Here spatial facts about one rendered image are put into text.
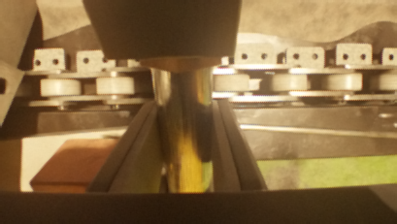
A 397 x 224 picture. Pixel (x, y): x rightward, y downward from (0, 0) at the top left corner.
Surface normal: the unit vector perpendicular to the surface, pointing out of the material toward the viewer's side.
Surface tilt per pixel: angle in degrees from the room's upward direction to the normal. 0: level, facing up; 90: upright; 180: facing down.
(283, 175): 0
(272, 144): 0
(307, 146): 0
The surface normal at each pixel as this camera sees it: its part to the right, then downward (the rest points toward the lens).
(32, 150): 0.00, 0.08
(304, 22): -0.01, 0.39
